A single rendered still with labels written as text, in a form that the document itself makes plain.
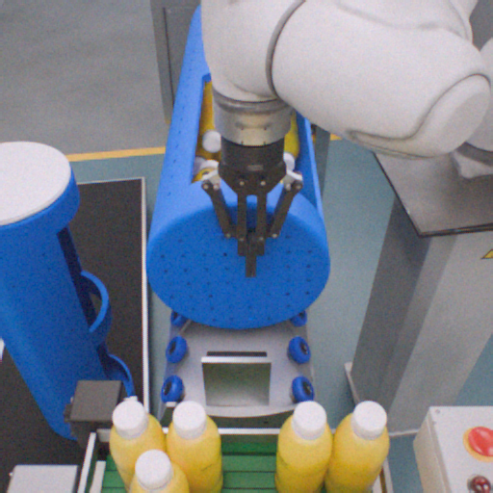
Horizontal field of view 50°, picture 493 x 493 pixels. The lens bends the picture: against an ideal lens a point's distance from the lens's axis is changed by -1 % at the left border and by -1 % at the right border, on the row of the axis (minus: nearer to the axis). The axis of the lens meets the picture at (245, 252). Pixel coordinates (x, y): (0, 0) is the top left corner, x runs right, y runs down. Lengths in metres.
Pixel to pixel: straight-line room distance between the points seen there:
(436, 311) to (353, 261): 1.06
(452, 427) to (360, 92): 0.43
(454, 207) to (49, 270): 0.83
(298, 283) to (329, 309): 1.37
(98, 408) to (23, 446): 1.03
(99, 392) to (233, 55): 0.52
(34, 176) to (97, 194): 1.39
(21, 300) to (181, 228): 0.57
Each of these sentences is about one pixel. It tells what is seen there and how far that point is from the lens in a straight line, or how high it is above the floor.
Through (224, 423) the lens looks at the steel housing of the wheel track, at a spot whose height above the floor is 0.91.
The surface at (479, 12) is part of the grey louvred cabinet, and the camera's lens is 3.14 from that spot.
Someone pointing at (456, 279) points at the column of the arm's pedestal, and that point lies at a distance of 1.32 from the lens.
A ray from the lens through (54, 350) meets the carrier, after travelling 1.38.
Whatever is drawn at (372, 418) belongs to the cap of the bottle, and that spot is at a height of 1.10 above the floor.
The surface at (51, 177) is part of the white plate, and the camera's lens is 1.17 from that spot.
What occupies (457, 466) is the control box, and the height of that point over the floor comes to 1.10.
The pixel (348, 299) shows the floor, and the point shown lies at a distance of 2.25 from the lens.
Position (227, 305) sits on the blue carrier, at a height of 1.02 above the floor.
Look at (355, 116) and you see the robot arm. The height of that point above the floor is 1.48.
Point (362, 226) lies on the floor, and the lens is 2.58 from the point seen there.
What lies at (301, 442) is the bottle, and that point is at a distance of 0.69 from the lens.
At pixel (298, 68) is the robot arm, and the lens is 0.46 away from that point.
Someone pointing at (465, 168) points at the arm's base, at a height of 1.04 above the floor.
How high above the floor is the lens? 1.69
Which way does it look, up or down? 45 degrees down
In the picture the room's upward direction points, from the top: straight up
